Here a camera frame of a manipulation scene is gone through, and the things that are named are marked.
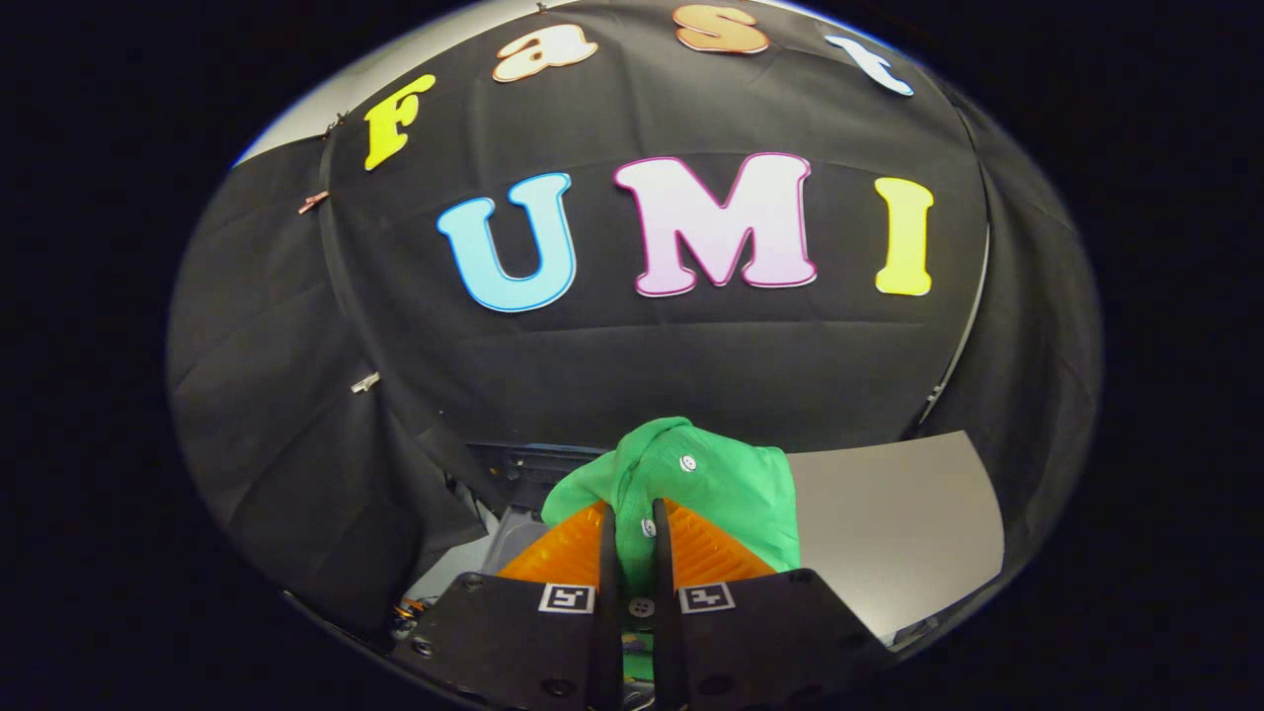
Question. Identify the grey beige cabinet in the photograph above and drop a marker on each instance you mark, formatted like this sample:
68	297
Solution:
889	533

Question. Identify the grey washing machine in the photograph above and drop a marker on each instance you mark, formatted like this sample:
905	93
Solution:
513	538

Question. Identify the black backdrop cloth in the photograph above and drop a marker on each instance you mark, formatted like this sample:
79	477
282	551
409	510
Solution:
642	365

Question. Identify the copper clip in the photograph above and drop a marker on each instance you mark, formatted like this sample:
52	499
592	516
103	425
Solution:
314	201

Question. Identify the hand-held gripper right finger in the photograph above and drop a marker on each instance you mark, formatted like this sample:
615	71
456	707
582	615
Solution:
664	612

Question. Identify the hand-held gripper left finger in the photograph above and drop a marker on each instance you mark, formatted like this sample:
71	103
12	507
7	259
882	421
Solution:
609	612

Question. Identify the green polo shirt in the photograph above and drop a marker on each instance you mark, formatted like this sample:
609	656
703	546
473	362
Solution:
721	484

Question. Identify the silver clip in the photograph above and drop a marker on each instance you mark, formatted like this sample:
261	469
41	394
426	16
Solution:
365	382

